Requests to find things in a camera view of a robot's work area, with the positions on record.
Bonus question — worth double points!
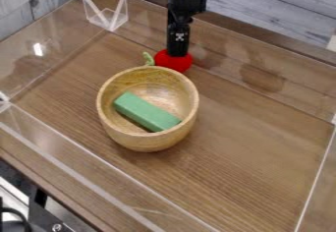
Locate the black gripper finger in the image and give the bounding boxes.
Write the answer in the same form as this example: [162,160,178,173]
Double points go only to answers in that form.
[166,16,190,57]

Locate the red knitted apple toy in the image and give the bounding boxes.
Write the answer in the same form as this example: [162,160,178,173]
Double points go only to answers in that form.
[142,50,193,73]

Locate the wooden bowl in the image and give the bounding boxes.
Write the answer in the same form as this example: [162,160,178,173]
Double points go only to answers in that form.
[95,66,199,152]

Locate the green rectangular block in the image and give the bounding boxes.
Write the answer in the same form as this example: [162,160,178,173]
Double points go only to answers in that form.
[113,91,181,132]

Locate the clear acrylic tray walls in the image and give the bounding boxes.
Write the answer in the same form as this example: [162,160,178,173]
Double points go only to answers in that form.
[0,0,336,232]

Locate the black table frame bracket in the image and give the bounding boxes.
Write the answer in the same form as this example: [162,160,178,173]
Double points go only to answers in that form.
[27,189,74,232]

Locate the black cable bottom left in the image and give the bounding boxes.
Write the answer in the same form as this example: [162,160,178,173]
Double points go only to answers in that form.
[0,205,33,232]

